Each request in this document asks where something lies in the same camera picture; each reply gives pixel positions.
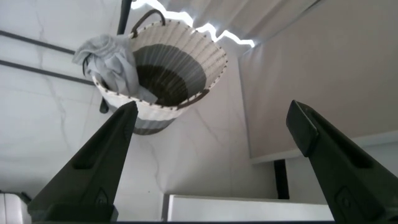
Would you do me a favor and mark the white laundry basket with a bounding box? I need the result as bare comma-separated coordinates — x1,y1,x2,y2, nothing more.
92,8,229,136

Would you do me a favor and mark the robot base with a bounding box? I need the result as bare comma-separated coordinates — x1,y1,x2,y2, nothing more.
0,192,32,224

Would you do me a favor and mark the white curtain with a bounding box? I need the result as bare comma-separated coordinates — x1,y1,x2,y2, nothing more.
133,0,321,47

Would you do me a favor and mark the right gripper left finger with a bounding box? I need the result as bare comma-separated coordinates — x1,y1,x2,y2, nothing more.
27,100,139,222

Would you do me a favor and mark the black clothes rack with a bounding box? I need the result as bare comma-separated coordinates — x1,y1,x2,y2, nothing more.
0,0,133,114

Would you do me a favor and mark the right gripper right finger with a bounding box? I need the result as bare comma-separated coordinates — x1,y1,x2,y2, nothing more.
285,99,398,223

